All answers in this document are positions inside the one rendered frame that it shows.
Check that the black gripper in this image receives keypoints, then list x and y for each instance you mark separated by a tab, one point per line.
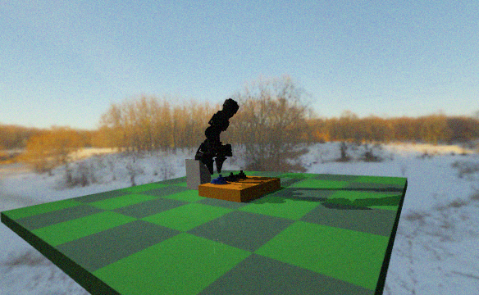
207	157

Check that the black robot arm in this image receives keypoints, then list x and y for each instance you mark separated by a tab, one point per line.
219	123

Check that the orange rectangular block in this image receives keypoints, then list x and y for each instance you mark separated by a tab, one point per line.
239	188

